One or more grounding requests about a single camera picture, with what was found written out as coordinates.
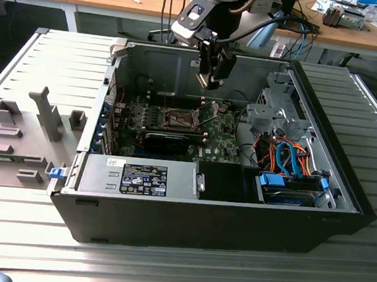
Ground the blue flat wire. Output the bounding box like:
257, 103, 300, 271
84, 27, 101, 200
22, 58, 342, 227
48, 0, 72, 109
272, 140, 301, 178

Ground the black camera cable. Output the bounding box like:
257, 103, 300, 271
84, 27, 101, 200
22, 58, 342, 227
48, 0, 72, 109
216, 9, 320, 53

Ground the silver metal drive cage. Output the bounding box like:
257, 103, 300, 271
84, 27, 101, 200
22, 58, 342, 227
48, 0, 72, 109
242, 68, 319, 145

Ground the metal socket cover frame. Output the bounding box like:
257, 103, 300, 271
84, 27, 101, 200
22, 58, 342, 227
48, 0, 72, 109
195, 99, 222, 125

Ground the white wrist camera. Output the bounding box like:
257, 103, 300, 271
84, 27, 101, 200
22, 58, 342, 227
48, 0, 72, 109
168, 0, 221, 51

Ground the grey parts rack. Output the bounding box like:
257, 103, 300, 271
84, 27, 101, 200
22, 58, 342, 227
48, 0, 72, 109
0, 81, 91, 195

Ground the black open PC case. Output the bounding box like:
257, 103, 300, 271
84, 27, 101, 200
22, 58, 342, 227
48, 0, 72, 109
45, 32, 377, 269

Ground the black plastic shroud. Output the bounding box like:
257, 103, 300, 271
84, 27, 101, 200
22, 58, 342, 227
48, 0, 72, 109
195, 160, 246, 203

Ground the metal CPU cooler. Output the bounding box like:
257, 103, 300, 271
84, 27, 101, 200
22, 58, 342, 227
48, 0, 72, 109
321, 3, 366, 32

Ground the blue network cable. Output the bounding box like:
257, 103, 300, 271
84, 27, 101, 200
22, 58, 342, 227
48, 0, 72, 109
296, 20, 318, 59

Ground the green motherboard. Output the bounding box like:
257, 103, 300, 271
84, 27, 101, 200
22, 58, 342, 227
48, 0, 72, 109
107, 98, 249, 168

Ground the orange flat wire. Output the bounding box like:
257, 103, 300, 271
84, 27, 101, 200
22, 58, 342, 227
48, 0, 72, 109
289, 141, 316, 177

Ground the silver green CPU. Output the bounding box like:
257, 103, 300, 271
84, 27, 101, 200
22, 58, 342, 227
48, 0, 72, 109
194, 71, 215, 88

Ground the silver power supply unit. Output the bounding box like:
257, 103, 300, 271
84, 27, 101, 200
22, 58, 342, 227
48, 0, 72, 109
74, 152, 205, 202

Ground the hard disk in blue carrier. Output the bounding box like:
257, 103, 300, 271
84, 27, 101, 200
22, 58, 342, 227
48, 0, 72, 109
254, 171, 331, 210

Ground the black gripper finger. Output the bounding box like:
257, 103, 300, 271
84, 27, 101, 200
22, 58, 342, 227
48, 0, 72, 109
196, 38, 218, 81
207, 48, 238, 93

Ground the pale blue teach pendant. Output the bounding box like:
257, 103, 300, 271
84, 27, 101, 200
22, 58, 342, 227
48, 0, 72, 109
247, 6, 287, 56

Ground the blue plastic clip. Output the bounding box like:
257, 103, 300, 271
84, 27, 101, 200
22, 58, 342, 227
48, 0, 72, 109
49, 166, 67, 181

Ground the black graphics card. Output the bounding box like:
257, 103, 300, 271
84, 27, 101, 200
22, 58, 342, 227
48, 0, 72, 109
142, 130, 191, 158

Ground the thin wire locking lever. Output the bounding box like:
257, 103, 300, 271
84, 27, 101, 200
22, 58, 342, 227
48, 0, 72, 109
161, 82, 170, 113

